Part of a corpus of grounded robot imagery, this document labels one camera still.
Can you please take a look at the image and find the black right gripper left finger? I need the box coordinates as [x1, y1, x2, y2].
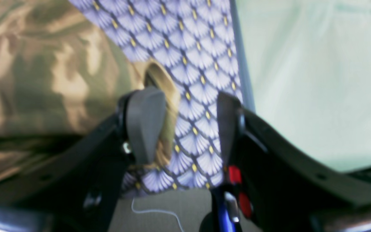
[0, 86, 166, 232]

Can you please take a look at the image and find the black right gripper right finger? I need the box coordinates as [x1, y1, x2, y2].
[217, 92, 371, 232]

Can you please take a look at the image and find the camouflage T-shirt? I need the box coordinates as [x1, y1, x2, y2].
[0, 0, 181, 182]

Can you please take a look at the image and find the red black clamp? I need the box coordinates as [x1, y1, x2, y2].
[208, 165, 254, 232]

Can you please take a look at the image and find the white plastic bin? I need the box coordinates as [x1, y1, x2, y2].
[236, 0, 371, 172]

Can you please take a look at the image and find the fan-patterned blue tablecloth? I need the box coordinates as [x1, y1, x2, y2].
[72, 0, 242, 197]

